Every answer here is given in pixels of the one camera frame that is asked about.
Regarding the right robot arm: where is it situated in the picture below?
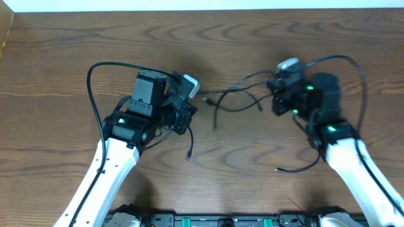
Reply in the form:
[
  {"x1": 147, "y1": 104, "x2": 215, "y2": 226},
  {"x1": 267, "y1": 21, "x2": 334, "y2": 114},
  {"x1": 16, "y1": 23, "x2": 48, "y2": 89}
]
[{"x1": 267, "y1": 71, "x2": 403, "y2": 226}]

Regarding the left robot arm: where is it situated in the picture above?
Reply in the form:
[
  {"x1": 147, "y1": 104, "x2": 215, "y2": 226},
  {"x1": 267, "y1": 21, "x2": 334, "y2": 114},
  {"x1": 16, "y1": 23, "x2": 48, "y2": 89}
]
[{"x1": 55, "y1": 70, "x2": 200, "y2": 226}]

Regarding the cardboard panel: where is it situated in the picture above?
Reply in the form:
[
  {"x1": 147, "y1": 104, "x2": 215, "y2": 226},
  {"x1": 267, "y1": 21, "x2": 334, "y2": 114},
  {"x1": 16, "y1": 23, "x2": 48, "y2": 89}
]
[{"x1": 0, "y1": 0, "x2": 15, "y2": 57}]

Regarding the right camera cable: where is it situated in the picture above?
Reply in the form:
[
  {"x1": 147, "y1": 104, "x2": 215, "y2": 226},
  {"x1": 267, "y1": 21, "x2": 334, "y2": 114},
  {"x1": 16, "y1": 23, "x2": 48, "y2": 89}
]
[{"x1": 302, "y1": 54, "x2": 404, "y2": 215}]

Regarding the camera cable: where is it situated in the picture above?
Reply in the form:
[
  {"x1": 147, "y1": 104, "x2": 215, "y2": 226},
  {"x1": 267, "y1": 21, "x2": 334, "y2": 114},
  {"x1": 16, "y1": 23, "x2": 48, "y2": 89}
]
[
  {"x1": 302, "y1": 54, "x2": 404, "y2": 215},
  {"x1": 68, "y1": 61, "x2": 177, "y2": 227}
]

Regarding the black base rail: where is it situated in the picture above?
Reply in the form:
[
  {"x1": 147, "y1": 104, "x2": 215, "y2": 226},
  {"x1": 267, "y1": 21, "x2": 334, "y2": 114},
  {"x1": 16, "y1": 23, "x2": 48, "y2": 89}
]
[{"x1": 104, "y1": 204, "x2": 370, "y2": 227}]

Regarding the left camera cable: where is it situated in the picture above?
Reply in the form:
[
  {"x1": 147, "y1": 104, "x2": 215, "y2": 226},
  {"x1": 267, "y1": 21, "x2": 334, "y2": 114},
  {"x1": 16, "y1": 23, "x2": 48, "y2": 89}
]
[{"x1": 68, "y1": 61, "x2": 177, "y2": 227}]

